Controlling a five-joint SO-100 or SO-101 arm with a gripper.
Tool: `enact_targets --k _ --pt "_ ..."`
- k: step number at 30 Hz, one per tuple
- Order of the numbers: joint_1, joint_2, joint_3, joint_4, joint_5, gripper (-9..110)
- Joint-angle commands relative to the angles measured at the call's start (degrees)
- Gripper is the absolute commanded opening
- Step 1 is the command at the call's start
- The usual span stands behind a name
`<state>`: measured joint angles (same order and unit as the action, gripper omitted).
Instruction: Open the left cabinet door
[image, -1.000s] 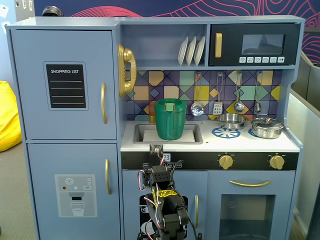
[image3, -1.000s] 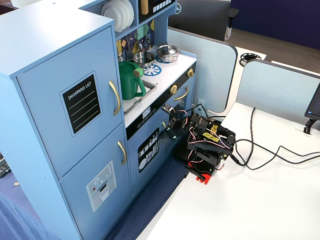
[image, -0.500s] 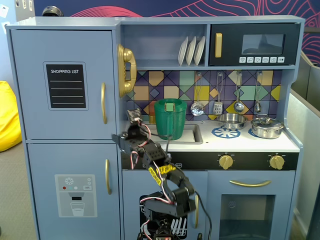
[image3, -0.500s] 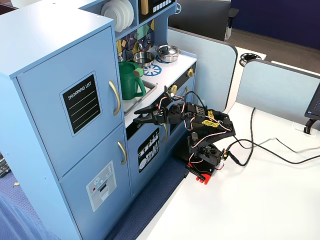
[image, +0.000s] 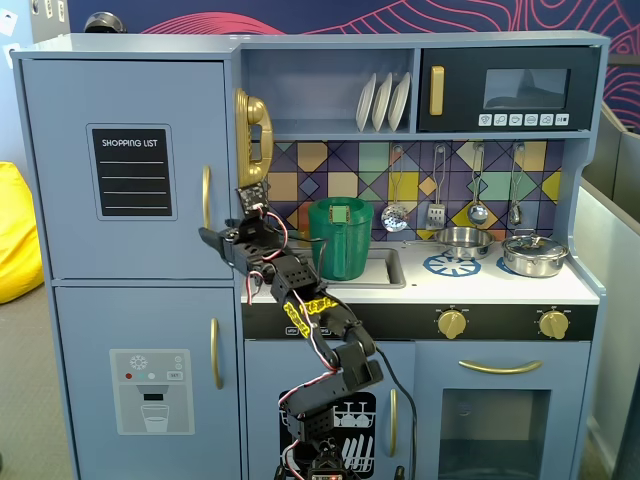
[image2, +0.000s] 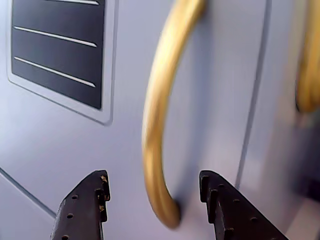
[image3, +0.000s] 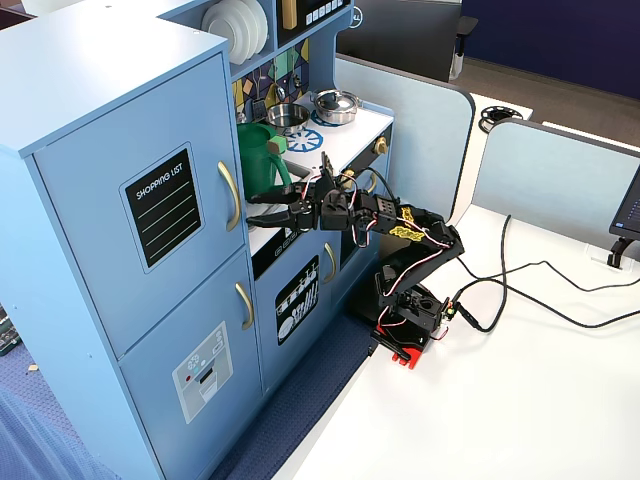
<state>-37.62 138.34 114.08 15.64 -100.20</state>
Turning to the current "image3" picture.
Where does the black office chair armrest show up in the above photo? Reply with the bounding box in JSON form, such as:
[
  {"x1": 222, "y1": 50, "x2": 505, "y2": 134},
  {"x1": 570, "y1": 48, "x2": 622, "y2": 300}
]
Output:
[{"x1": 448, "y1": 14, "x2": 480, "y2": 81}]

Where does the steel pot with handles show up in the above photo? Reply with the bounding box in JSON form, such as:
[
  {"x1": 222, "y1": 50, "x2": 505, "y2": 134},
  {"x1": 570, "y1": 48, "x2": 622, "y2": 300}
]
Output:
[{"x1": 310, "y1": 97, "x2": 363, "y2": 126}]

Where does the cream round plate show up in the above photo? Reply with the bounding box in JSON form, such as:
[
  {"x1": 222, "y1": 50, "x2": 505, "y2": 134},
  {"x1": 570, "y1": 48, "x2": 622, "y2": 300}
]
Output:
[{"x1": 217, "y1": 160, "x2": 242, "y2": 233}]

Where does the black camera cable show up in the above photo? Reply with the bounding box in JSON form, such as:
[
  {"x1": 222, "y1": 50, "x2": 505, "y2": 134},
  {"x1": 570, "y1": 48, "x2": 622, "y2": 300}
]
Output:
[{"x1": 334, "y1": 167, "x2": 399, "y2": 207}]

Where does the light blue desk divider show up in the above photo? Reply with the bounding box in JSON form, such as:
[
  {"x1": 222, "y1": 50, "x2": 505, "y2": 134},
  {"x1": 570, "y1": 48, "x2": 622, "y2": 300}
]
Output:
[
  {"x1": 333, "y1": 53, "x2": 477, "y2": 225},
  {"x1": 471, "y1": 119, "x2": 640, "y2": 252}
]

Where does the black Dell monitor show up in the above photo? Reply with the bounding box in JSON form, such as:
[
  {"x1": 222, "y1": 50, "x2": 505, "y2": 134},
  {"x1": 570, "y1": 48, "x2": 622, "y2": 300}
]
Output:
[{"x1": 335, "y1": 0, "x2": 464, "y2": 84}]

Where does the black shopping list chalkboard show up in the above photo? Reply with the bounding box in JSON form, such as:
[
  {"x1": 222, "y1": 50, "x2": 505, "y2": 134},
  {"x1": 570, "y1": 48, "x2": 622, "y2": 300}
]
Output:
[{"x1": 118, "y1": 141, "x2": 206, "y2": 275}]

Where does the gold curved door handle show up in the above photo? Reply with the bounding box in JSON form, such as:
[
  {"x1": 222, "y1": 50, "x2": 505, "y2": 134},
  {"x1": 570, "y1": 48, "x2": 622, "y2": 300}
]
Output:
[
  {"x1": 322, "y1": 242, "x2": 338, "y2": 285},
  {"x1": 234, "y1": 282, "x2": 256, "y2": 331}
]

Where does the blue mesh cloth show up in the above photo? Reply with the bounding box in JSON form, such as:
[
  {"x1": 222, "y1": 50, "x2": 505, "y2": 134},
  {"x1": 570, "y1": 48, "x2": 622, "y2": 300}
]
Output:
[{"x1": 0, "y1": 383, "x2": 119, "y2": 480}]

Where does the white toy plate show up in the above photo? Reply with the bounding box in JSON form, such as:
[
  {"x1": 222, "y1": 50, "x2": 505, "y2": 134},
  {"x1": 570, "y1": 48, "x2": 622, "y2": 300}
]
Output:
[
  {"x1": 201, "y1": 3, "x2": 234, "y2": 40},
  {"x1": 239, "y1": 0, "x2": 269, "y2": 56},
  {"x1": 212, "y1": 0, "x2": 254, "y2": 65}
]

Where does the blue freezer door ice dispenser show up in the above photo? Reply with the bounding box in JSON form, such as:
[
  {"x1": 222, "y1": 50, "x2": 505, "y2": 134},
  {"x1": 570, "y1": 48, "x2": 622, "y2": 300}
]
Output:
[{"x1": 118, "y1": 248, "x2": 265, "y2": 469}]

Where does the green plastic pitcher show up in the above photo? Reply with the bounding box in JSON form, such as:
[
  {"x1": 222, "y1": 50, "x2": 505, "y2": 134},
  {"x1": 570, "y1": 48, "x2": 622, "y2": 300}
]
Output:
[{"x1": 236, "y1": 122, "x2": 294, "y2": 199}]

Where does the steel pot lid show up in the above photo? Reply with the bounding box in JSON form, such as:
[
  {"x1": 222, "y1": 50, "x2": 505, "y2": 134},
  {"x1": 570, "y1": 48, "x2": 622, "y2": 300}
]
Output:
[{"x1": 312, "y1": 88, "x2": 358, "y2": 113}]

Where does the black toy spatula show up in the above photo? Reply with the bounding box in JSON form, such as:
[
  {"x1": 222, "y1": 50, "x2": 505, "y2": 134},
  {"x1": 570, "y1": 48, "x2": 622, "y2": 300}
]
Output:
[{"x1": 251, "y1": 74, "x2": 267, "y2": 122}]

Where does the open steel saucepan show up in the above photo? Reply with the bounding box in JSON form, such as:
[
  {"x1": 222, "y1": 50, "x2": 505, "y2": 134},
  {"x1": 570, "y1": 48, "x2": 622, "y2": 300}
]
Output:
[{"x1": 266, "y1": 103, "x2": 312, "y2": 135}]

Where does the blue dishwasher door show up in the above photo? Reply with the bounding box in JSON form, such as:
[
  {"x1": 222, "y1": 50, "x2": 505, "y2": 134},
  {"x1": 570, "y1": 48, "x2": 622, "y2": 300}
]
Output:
[{"x1": 253, "y1": 227, "x2": 344, "y2": 396}]

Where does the blue toy kitchen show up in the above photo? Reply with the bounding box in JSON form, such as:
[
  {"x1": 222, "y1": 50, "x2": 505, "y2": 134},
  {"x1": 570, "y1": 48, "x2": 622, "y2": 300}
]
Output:
[{"x1": 0, "y1": 0, "x2": 396, "y2": 480}]

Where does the black toy microwave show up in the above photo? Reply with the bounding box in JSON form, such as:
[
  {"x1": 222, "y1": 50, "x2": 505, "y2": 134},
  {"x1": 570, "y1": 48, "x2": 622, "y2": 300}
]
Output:
[{"x1": 276, "y1": 0, "x2": 352, "y2": 50}]

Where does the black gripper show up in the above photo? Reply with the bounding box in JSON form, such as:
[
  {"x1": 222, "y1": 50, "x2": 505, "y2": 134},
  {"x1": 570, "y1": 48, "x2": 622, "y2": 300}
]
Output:
[{"x1": 245, "y1": 172, "x2": 358, "y2": 234}]

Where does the computer monitor with stand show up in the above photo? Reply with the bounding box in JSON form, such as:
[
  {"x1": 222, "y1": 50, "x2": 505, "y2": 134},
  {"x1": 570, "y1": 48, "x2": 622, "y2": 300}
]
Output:
[{"x1": 605, "y1": 163, "x2": 640, "y2": 272}]

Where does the red table clamp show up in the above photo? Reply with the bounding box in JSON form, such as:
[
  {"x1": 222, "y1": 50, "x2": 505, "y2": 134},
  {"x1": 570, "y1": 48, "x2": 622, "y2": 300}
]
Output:
[{"x1": 369, "y1": 323, "x2": 432, "y2": 372}]

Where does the black filament spool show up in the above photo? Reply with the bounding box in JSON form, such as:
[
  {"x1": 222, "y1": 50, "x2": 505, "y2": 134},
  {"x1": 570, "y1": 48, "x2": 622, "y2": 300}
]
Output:
[{"x1": 477, "y1": 104, "x2": 524, "y2": 134}]

